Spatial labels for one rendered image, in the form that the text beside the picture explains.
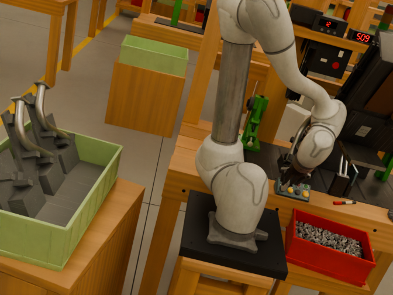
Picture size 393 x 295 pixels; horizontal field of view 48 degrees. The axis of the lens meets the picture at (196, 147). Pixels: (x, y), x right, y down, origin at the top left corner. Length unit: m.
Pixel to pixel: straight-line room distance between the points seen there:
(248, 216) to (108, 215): 0.56
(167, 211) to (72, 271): 0.67
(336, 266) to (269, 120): 0.98
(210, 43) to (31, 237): 1.36
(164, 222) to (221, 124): 0.68
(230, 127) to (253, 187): 0.23
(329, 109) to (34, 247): 1.11
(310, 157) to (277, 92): 0.84
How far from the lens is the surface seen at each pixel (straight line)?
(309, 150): 1.61
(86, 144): 1.93
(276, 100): 2.43
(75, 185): 1.79
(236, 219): 1.52
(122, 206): 1.81
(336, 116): 1.70
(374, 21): 9.50
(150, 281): 2.30
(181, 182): 1.94
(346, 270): 1.80
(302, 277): 1.77
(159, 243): 2.14
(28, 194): 1.59
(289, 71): 1.40
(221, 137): 1.59
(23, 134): 1.59
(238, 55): 1.47
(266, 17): 1.29
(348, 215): 2.08
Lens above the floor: 1.83
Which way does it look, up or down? 25 degrees down
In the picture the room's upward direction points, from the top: 15 degrees clockwise
